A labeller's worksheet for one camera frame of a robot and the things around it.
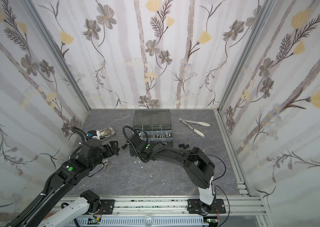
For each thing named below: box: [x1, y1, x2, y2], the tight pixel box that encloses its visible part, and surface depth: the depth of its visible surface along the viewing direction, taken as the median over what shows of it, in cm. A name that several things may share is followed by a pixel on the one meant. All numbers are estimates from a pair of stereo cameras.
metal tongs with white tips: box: [178, 117, 211, 138], surface depth 113 cm
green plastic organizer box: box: [133, 108, 173, 143], surface depth 114 cm
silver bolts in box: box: [152, 134, 163, 139], surface depth 103 cm
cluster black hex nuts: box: [178, 143, 190, 150], surface depth 100 cm
